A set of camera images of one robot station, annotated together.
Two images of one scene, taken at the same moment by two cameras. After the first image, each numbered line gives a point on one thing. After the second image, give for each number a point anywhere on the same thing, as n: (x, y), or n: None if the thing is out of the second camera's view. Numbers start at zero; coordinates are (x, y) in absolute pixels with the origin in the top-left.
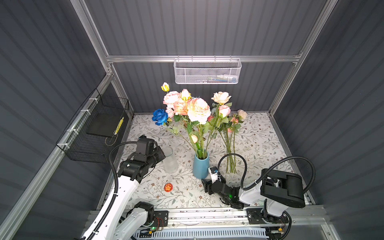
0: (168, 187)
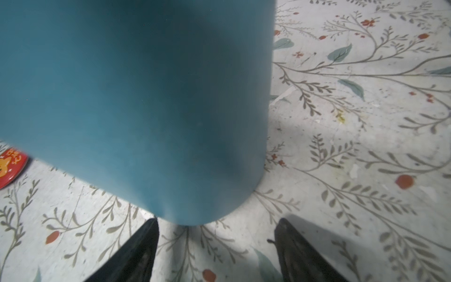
0: (12, 163)
